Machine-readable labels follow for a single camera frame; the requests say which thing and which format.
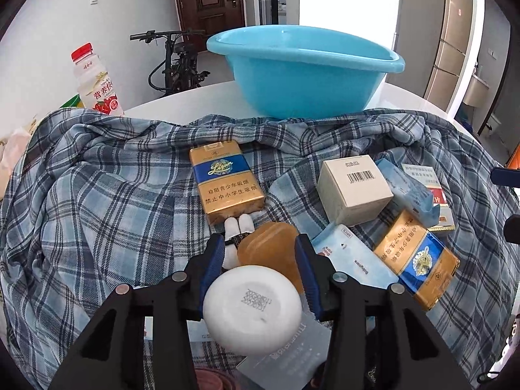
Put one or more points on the white round jar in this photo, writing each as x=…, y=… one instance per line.
x=252, y=308

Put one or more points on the blue plastic basin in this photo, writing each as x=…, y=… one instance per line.
x=300, y=85

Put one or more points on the red white cigarette box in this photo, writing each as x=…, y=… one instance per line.
x=422, y=174

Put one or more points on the amber soap bar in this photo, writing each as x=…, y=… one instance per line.
x=272, y=248

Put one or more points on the white barcode box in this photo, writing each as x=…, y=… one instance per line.
x=353, y=195

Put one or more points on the red cap milk bottle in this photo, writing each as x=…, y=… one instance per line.
x=97, y=85

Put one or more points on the green box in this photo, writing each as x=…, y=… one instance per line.
x=75, y=102

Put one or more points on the light blue tissue pack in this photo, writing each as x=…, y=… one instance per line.
x=410, y=195

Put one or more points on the crumpled plastic bag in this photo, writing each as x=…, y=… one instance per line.
x=16, y=150

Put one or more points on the beige refrigerator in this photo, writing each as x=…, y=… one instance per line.
x=451, y=40

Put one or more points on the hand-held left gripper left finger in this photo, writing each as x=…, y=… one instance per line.
x=215, y=262

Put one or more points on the blue plaid shirt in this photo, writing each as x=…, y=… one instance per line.
x=122, y=195

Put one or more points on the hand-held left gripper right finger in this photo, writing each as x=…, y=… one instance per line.
x=304, y=262

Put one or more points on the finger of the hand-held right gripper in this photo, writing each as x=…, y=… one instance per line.
x=508, y=176
x=514, y=231

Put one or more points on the grey flat box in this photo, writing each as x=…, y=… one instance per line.
x=292, y=353

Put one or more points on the gold cigarette pack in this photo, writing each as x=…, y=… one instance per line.
x=418, y=260
x=227, y=187

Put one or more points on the black bicycle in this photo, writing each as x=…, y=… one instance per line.
x=178, y=65

